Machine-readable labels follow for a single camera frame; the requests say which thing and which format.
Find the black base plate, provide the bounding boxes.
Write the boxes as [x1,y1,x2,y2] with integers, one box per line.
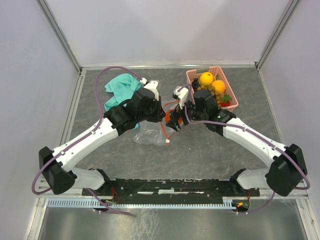
[82,178,260,206]

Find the clear zip top bag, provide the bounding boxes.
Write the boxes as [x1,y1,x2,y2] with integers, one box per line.
[133,98,183,147]

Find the dark grape bunch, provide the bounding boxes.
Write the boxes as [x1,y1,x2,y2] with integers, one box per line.
[191,78,201,89]

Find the light blue cable duct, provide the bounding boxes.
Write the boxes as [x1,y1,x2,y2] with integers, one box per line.
[47,197,236,210]

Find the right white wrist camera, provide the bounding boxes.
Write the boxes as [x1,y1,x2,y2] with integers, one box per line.
[172,84,189,110]

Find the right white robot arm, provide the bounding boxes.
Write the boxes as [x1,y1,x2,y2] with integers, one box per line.
[166,86,310,197]

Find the red strawberries with leaves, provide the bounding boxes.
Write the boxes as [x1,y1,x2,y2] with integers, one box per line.
[220,94,232,108]

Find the orange persimmon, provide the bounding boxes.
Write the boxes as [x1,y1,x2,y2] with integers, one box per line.
[164,109,183,124]

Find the brown longan bunch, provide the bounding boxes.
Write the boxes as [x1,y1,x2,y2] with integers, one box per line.
[194,85,222,109]

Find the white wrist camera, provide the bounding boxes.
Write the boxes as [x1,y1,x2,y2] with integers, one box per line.
[172,84,189,110]
[139,77,159,101]

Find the pink plastic basket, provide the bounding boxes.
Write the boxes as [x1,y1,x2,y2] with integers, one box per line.
[186,65,239,112]

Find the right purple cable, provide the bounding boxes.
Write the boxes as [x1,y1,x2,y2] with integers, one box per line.
[178,83,311,214]

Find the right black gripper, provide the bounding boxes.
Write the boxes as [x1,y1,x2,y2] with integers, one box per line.
[165,95,207,133]

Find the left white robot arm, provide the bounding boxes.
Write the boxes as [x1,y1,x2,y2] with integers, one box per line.
[38,81,165,195]

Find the yellow orange peach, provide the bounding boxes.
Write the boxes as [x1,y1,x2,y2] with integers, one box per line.
[211,80,226,95]

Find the teal cloth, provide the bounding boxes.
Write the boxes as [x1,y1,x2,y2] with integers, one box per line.
[103,73,143,131]

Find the yellow lemon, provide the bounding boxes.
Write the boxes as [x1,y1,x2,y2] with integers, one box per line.
[199,72,215,87]

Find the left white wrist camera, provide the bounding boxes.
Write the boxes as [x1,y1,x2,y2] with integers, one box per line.
[139,77,159,101]

